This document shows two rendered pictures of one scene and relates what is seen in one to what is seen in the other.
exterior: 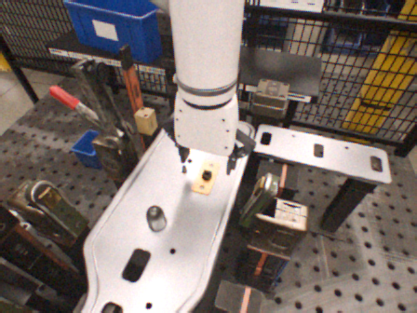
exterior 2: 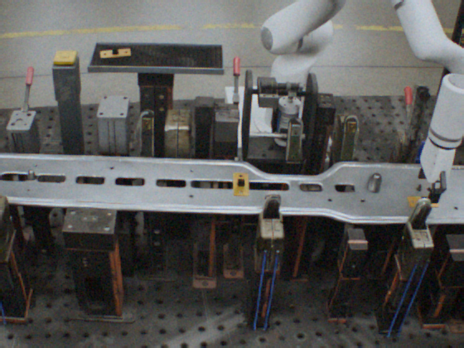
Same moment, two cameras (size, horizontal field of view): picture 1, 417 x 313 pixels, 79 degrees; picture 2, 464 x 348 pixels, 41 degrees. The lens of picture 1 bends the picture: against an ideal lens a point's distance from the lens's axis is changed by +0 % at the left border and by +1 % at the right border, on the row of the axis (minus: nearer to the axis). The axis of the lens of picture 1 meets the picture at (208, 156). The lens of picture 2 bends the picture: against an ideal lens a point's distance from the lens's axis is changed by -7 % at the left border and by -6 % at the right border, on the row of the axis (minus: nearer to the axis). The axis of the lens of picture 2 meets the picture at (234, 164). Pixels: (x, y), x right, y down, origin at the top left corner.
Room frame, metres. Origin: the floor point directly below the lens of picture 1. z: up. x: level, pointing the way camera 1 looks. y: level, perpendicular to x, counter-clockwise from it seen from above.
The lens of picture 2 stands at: (-0.60, -0.90, 2.06)
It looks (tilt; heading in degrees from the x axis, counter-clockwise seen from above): 40 degrees down; 67
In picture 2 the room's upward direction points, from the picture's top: 5 degrees clockwise
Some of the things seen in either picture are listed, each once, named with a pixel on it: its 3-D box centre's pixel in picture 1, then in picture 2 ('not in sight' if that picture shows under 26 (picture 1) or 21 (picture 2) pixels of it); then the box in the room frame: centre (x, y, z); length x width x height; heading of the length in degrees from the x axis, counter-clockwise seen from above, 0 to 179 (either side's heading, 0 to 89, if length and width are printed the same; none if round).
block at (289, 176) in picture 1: (266, 207); (444, 282); (0.34, -0.15, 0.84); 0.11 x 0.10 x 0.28; 71
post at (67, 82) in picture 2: not in sight; (71, 124); (-0.46, 0.68, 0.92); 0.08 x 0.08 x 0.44; 71
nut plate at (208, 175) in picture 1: (207, 175); (423, 200); (0.32, 0.00, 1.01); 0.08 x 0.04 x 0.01; 161
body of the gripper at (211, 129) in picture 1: (207, 116); (439, 154); (0.32, 0.00, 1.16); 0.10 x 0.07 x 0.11; 71
